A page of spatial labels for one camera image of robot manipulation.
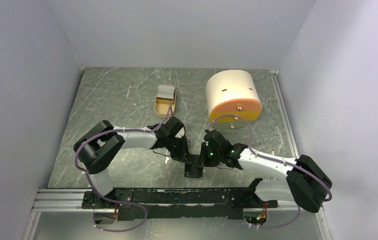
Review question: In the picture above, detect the cream cylindrical drawer box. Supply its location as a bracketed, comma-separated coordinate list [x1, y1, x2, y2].
[205, 69, 262, 130]

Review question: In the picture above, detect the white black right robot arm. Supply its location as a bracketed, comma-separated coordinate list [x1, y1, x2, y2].
[204, 130, 333, 213]

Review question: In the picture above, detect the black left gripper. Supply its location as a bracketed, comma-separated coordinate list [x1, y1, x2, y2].
[165, 136, 192, 166]

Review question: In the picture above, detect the beige oval card tray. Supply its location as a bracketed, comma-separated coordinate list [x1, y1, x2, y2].
[154, 92, 177, 118]

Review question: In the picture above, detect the stack of credit cards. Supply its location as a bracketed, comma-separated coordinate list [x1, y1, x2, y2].
[156, 84, 176, 103]

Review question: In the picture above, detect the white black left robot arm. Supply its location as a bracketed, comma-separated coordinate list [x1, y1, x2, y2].
[73, 116, 192, 208]

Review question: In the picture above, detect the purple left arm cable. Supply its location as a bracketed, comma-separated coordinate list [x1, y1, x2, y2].
[73, 101, 173, 233]

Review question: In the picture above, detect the aluminium extrusion rail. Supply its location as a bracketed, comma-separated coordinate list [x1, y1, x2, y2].
[270, 70, 325, 240]
[32, 188, 93, 213]

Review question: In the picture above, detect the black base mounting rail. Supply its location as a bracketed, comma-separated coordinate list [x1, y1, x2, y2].
[81, 187, 278, 221]

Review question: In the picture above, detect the left aluminium extrusion rail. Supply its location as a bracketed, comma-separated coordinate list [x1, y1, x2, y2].
[32, 188, 93, 213]

